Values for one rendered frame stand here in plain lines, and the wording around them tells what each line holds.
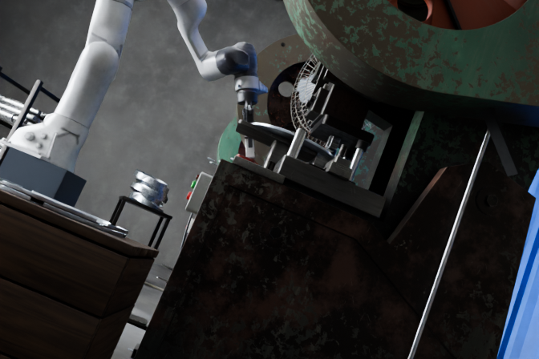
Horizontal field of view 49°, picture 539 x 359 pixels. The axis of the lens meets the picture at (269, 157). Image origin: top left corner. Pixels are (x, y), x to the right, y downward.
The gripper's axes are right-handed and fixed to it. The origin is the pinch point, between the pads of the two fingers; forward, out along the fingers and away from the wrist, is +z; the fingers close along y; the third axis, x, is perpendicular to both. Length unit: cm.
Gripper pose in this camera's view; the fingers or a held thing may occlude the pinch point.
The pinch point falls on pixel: (249, 148)
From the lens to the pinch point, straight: 213.5
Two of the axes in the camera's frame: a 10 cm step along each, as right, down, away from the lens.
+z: 0.5, 9.9, -1.4
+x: 9.9, -0.3, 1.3
